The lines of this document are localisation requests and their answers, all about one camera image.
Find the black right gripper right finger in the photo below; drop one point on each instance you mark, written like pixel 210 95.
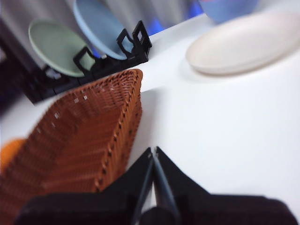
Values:
pixel 222 211

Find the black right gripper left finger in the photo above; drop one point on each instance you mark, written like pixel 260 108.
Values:
pixel 93 208

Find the brown wicker basket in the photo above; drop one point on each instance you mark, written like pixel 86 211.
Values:
pixel 82 140

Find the black dish rack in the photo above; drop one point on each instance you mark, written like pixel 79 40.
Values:
pixel 138 51

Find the cream flat plate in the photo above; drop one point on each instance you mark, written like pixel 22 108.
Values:
pixel 246 44

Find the pale green plate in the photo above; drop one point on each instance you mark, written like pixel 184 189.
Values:
pixel 56 44

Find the light blue plate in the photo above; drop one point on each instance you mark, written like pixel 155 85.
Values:
pixel 98 25

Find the blue bowl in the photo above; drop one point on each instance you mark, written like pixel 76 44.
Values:
pixel 227 10

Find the grey curtain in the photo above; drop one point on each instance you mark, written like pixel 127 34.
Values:
pixel 47 9

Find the black metal shelf frame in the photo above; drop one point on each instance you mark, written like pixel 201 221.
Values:
pixel 11 70

